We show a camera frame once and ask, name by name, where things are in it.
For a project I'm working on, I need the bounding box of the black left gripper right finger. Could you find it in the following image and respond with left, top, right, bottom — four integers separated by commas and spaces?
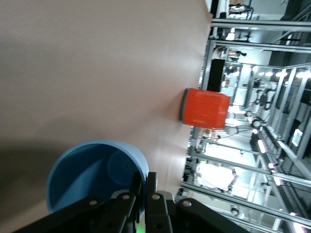
145, 172, 251, 233

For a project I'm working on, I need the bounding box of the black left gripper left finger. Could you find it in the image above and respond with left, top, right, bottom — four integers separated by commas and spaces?
14, 171, 144, 233

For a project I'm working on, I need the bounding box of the light blue plastic cup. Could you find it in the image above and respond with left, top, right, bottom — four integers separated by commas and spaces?
46, 139, 150, 218

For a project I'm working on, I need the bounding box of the orange can with silver lid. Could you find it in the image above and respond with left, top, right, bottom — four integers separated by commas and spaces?
179, 87, 231, 129

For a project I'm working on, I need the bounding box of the black rectangular panel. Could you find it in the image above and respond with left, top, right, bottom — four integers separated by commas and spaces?
208, 59, 225, 93

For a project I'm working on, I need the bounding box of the white framed screen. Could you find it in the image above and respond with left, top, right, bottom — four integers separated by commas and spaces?
291, 128, 304, 147

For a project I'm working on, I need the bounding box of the brown table cloth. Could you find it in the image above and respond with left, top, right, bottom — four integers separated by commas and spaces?
0, 0, 212, 233

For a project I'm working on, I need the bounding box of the aluminium profile frame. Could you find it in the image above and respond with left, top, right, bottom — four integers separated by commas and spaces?
181, 0, 311, 233

